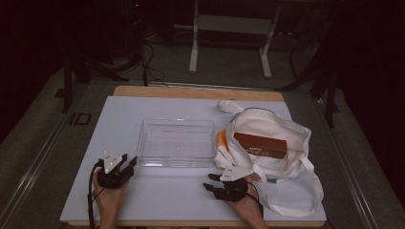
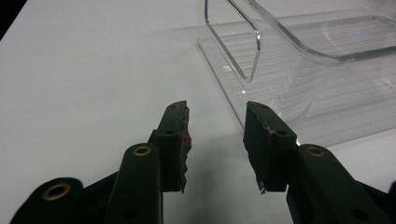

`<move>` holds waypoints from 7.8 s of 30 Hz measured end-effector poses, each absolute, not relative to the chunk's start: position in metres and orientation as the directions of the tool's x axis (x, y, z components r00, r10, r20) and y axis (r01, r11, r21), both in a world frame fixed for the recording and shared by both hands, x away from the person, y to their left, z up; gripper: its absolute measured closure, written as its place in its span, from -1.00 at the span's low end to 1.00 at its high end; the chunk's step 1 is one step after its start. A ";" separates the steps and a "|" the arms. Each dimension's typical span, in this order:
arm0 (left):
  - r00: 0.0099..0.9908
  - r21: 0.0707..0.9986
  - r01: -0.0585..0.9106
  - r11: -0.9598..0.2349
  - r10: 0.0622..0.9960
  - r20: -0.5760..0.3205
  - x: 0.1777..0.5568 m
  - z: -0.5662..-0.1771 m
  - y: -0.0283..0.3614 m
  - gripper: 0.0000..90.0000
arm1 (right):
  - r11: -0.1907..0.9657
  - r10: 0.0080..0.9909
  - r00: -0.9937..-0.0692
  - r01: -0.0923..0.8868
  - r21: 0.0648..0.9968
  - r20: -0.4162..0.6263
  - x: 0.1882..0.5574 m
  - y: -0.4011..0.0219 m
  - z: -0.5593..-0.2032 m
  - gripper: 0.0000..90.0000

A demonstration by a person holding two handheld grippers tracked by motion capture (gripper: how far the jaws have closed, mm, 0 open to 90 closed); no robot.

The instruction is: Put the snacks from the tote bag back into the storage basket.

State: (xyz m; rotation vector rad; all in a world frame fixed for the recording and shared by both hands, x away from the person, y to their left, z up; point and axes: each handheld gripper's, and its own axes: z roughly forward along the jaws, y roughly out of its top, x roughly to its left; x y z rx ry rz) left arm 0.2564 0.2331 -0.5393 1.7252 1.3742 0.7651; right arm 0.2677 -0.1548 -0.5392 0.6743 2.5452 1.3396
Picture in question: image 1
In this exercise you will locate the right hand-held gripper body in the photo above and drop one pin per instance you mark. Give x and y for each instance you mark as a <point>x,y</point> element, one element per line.
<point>232,189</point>

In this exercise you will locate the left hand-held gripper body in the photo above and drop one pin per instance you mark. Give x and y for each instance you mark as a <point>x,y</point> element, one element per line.
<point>111,179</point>

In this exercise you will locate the clear plastic container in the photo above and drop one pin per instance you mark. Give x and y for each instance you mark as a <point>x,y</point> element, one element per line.
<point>176,143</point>

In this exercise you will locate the brown rectangular box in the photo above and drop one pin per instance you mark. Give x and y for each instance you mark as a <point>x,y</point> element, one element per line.
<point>261,146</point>

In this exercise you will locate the white canvas tote bag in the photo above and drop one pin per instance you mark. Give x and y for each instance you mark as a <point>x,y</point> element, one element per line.
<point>296,165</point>

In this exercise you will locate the person's left hand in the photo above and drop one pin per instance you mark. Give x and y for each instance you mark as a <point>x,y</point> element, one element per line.
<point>110,200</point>

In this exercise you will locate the person's right hand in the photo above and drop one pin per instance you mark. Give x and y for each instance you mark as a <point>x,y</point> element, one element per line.
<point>246,206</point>

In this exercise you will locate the orange packet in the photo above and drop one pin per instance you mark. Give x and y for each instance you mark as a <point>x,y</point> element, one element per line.
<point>223,140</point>

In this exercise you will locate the white table mat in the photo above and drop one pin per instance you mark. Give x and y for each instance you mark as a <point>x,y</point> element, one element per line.
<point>172,194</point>

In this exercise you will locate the wooden table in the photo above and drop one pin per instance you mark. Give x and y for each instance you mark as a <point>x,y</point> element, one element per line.
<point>191,93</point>

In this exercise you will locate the black metal stand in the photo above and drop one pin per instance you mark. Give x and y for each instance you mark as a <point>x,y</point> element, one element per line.
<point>330,101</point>
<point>67,86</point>

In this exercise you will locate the white metal stand frame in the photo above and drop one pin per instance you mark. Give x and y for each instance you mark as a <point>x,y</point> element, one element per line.
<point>234,24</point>

